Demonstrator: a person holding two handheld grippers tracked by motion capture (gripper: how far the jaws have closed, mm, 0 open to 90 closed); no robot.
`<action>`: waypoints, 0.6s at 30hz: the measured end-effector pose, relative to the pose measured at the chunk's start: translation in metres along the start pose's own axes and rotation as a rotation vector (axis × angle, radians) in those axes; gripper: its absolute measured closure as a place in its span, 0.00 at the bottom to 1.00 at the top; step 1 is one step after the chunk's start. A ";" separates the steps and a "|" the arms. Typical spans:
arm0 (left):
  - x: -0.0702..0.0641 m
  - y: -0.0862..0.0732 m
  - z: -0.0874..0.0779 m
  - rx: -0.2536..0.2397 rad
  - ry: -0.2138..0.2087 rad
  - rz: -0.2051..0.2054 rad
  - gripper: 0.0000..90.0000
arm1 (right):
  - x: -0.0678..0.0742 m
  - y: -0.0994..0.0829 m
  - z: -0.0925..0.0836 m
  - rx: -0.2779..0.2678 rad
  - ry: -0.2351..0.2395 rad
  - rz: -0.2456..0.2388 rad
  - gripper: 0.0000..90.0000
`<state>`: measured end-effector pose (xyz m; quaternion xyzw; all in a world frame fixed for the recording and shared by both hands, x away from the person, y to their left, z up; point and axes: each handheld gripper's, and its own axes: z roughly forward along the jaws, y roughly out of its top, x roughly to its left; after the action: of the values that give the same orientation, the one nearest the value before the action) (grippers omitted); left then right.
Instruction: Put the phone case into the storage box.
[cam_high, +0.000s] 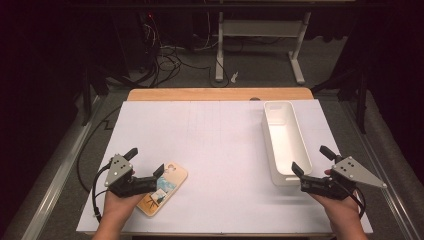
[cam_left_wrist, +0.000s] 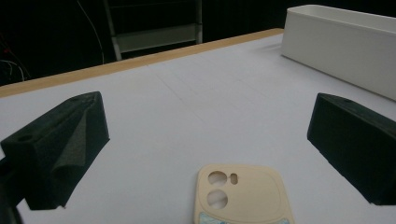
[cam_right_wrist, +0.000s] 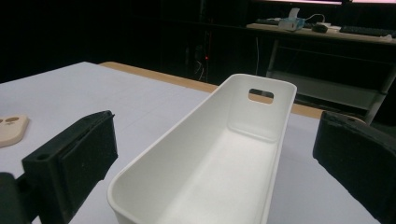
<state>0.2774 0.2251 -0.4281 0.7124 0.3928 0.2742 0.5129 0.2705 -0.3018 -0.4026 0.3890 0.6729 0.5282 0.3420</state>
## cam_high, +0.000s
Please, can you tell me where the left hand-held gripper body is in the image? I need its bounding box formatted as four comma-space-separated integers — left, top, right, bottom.
104, 153, 158, 198

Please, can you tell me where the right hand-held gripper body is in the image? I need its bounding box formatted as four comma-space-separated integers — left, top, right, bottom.
299, 155, 389, 201

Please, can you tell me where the printed beige phone case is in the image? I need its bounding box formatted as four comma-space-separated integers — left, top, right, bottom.
135, 161, 189, 218

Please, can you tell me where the white plastic bin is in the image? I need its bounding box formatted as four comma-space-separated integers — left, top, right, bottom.
261, 100, 314, 187

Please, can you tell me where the person's left hand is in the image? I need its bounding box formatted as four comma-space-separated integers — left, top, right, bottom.
101, 169, 146, 225

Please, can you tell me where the person's right hand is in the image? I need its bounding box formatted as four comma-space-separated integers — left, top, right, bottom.
308, 168, 363, 228

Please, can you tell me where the white board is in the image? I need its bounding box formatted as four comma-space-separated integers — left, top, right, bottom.
75, 99, 374, 235

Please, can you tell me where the black stand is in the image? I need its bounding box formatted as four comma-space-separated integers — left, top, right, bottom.
81, 63, 111, 127
311, 66, 369, 134

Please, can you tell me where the wooden table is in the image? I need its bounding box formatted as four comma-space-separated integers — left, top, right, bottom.
84, 87, 369, 238

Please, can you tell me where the dark equipment box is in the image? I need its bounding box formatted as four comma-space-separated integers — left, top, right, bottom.
111, 11, 161, 74

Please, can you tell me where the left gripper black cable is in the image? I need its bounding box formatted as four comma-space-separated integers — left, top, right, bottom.
92, 163, 113, 224

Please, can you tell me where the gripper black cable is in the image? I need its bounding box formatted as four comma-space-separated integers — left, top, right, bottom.
92, 163, 113, 224
346, 186, 367, 219

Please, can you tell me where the aluminium floor rail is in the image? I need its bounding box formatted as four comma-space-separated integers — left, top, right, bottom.
339, 99, 424, 240
19, 94, 104, 240

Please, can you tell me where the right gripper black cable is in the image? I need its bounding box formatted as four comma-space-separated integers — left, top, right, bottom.
346, 186, 367, 219

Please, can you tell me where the black floor cable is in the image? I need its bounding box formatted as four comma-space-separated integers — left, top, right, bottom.
76, 104, 123, 194

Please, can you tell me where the tangle of floor cables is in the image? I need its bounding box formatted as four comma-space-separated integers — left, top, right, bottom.
143, 13, 231, 88

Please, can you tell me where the white metal stand frame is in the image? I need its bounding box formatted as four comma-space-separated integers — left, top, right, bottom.
214, 11, 313, 86

